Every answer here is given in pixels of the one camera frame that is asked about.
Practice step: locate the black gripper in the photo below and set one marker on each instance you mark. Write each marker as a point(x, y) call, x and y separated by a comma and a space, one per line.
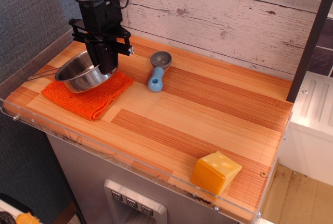
point(101, 23)

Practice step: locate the silver pot with wire handle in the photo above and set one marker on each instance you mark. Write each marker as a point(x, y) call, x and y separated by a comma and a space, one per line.
point(78, 74)

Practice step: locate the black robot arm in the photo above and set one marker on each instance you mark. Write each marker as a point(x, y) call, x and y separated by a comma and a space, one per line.
point(101, 31)

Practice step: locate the orange cloth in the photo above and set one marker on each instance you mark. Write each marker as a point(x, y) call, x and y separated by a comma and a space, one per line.
point(90, 104)

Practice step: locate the clear acrylic table guard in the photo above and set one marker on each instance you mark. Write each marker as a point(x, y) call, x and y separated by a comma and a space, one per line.
point(219, 93)

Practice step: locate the silver dispenser panel with buttons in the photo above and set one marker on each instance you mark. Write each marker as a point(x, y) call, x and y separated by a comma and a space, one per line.
point(129, 206)

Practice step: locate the yellow toy cheese wedge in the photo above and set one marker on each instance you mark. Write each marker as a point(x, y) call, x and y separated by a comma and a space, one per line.
point(214, 172)

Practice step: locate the orange black object bottom left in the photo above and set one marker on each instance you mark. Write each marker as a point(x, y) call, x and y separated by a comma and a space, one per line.
point(25, 218)

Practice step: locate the grey scoop blue handle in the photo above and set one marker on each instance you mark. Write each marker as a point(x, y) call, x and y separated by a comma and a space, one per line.
point(161, 61)

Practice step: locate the dark right shelf post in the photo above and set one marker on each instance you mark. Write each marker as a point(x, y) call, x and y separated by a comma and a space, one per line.
point(305, 60)

